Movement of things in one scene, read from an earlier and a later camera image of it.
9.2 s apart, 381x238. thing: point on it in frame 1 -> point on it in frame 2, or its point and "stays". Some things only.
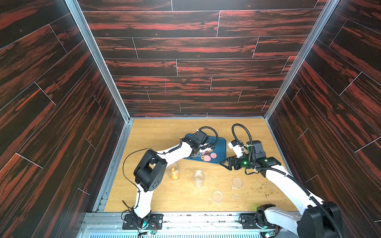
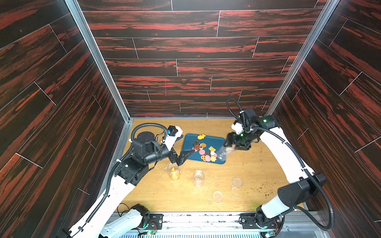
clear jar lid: (237, 182) stays
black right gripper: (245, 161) -> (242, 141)
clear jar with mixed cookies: (198, 176) stays
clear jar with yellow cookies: (173, 172) stays
